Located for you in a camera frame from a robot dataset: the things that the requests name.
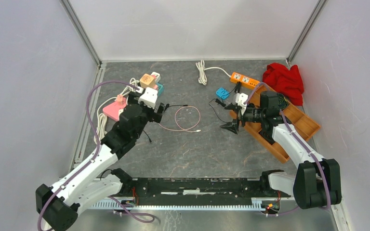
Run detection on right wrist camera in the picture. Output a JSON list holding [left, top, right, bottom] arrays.
[[232, 93, 248, 116]]

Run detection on orange divided tray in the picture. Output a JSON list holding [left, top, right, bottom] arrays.
[[230, 83, 321, 163]]

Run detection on pink square power strip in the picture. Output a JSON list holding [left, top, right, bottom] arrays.
[[102, 94, 127, 122]]

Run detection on white power strip cord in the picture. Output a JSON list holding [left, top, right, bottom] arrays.
[[195, 60, 233, 86]]

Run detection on pink thin cable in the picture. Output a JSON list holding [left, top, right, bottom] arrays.
[[158, 105, 201, 133]]

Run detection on teal power strip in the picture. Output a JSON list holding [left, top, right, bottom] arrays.
[[156, 83, 164, 97]]

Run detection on red cloth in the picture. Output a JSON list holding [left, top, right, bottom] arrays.
[[263, 63, 304, 106]]

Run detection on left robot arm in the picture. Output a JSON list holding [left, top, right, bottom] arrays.
[[36, 103, 166, 231]]

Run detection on orange power strip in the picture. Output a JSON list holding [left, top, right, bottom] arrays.
[[230, 72, 260, 90]]

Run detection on black adapter cable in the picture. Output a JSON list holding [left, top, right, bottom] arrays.
[[208, 91, 238, 123]]

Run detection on dark green ring object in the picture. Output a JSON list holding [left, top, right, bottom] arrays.
[[277, 93, 290, 111]]

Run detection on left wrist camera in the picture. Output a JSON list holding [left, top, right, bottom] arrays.
[[138, 87, 158, 109]]

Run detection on wooden cube adapter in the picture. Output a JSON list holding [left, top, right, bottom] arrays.
[[139, 74, 156, 89]]

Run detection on purple cable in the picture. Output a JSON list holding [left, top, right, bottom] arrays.
[[242, 82, 332, 218], [37, 80, 156, 231]]

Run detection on black power adapter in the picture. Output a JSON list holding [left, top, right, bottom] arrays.
[[234, 82, 241, 93]]

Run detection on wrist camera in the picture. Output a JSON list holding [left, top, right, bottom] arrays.
[[232, 93, 248, 116], [138, 87, 158, 109]]

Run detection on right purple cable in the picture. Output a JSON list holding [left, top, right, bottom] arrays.
[[242, 82, 332, 218]]

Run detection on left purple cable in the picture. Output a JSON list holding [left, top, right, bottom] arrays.
[[37, 80, 156, 231]]

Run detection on black thin cable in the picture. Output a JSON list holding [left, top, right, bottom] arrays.
[[140, 103, 189, 144]]

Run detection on blue folding extension socket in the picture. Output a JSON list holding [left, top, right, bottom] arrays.
[[215, 88, 230, 100]]

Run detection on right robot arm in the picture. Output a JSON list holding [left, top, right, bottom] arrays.
[[220, 91, 342, 209]]

